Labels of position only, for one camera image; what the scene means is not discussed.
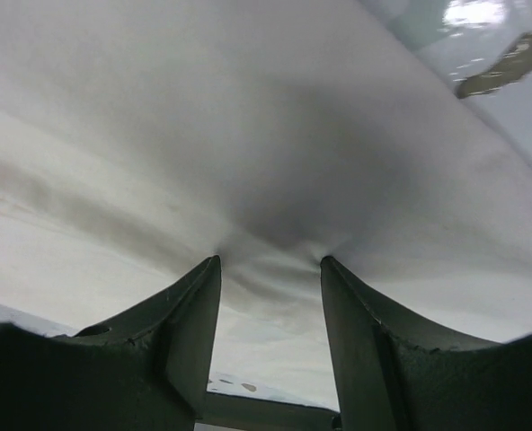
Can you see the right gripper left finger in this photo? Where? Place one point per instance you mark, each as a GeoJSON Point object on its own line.
{"type": "Point", "coordinates": [143, 369]}

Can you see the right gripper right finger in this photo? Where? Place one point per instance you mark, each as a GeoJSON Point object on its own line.
{"type": "Point", "coordinates": [397, 370]}

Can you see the cream white t-shirt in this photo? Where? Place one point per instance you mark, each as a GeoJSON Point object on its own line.
{"type": "Point", "coordinates": [139, 137]}

